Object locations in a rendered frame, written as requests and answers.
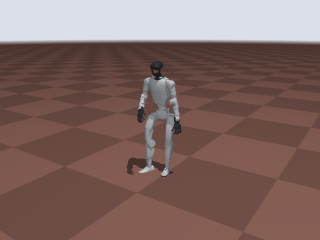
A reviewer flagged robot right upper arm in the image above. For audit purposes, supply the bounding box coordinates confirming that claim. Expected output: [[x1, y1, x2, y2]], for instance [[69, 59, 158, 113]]
[[142, 77, 151, 100]]

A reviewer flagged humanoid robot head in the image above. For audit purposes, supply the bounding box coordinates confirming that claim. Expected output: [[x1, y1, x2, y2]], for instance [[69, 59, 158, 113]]
[[150, 60, 164, 80]]

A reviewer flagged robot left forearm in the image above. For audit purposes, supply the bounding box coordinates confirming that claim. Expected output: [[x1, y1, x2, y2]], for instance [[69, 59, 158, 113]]
[[172, 99, 180, 121]]

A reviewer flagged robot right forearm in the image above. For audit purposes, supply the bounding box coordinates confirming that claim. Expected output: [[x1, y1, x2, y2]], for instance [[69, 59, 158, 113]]
[[138, 94, 146, 110]]

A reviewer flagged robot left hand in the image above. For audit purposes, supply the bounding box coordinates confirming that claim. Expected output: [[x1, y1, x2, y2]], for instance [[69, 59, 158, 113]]
[[171, 117, 182, 135]]

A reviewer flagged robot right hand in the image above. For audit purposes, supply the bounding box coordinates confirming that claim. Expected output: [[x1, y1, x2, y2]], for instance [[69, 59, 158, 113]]
[[137, 106, 146, 123]]

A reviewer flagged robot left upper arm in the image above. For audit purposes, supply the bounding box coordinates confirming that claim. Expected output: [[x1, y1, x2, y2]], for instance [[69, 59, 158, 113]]
[[165, 79, 177, 105]]

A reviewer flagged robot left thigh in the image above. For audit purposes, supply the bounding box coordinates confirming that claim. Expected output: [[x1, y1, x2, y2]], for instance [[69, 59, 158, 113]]
[[164, 113, 175, 147]]

